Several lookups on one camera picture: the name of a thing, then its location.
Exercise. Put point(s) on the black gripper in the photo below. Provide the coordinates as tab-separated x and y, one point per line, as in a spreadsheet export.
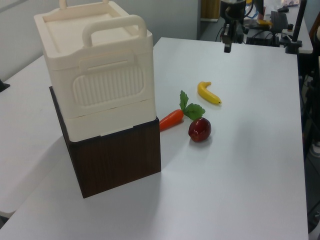
229	31

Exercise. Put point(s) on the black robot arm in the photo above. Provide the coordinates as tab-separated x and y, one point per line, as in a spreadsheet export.
233	10

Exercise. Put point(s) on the cream plastic cabinet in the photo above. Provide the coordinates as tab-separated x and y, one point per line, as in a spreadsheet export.
100	75

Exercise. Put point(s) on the black electronics box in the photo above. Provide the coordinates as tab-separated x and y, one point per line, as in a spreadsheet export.
262	38

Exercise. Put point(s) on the yellow flat object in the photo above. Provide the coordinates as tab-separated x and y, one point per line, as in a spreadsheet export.
264	22

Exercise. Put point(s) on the yellow toy banana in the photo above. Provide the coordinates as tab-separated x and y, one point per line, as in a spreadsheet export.
206	93

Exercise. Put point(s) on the black computer mouse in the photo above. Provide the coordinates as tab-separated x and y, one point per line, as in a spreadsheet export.
283	9

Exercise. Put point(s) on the black pole with clamp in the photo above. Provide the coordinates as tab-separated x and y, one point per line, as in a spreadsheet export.
298	22

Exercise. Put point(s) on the red toy apple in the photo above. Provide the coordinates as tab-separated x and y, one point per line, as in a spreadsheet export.
199	130

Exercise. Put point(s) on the orange toy carrot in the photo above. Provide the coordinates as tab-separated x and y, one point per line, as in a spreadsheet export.
171	120

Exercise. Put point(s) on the dark brown wooden box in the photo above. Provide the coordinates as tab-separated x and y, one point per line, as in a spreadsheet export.
117	160

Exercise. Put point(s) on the black object at table edge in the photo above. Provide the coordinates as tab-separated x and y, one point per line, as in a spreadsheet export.
3	86

